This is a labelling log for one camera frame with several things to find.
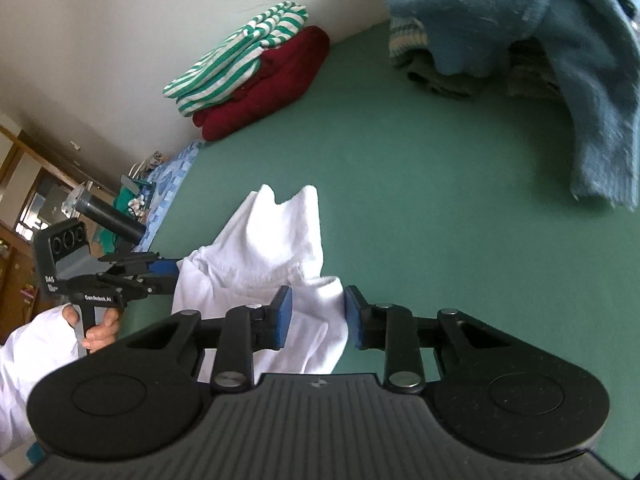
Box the red folded garment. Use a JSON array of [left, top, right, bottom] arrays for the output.
[[192, 26, 331, 142]]

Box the blue patterned blanket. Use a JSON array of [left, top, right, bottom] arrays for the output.
[[134, 141, 205, 253]]

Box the wooden cabinet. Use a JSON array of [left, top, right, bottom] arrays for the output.
[[0, 124, 118, 348]]

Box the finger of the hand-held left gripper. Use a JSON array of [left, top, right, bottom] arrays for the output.
[[97, 251, 182, 279], [95, 271, 177, 303]]

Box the light blue striped knit garment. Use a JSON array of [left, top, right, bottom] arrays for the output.
[[389, 15, 437, 68]]

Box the green cloth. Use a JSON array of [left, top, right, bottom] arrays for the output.
[[112, 186, 151, 213]]

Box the dark grey-green knit garment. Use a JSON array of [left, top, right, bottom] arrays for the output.
[[406, 52, 503, 101]]

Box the person's left forearm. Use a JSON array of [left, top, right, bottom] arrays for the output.
[[0, 305, 85, 463]]

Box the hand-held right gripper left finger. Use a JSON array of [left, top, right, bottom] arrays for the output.
[[115, 285, 293, 395]]

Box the green white striped folded garment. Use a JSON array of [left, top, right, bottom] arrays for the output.
[[163, 1, 308, 118]]

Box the blue knit sweater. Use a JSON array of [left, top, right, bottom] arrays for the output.
[[386, 0, 640, 211]]

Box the black cylindrical tube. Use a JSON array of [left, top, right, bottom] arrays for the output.
[[61, 184, 147, 243]]

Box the person's left hand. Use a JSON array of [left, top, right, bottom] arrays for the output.
[[62, 304, 121, 353]]

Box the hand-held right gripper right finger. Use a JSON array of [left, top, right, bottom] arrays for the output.
[[345, 285, 526, 395]]

